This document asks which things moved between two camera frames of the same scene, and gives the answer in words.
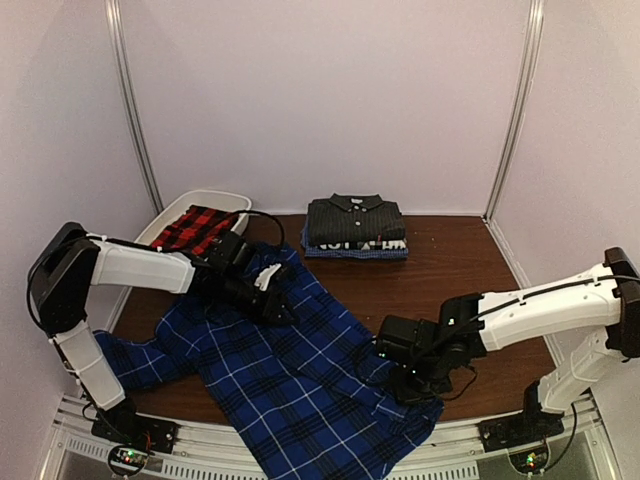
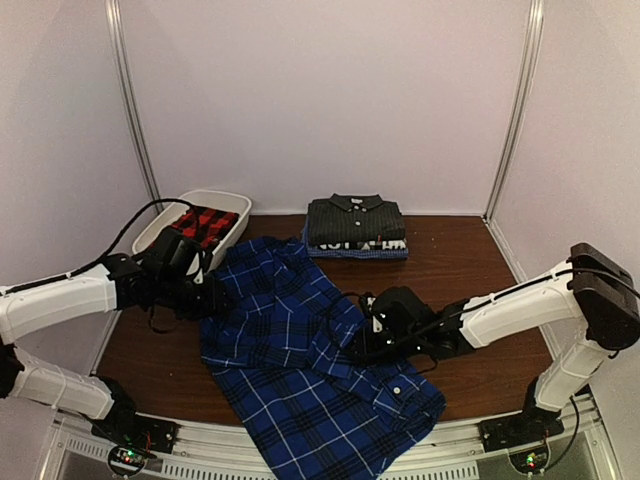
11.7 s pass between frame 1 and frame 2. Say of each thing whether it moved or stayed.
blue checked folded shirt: stayed
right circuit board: stayed
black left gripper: moved
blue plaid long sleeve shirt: moved
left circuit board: stayed
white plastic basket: stayed
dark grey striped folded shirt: stayed
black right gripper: moved
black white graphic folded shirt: stayed
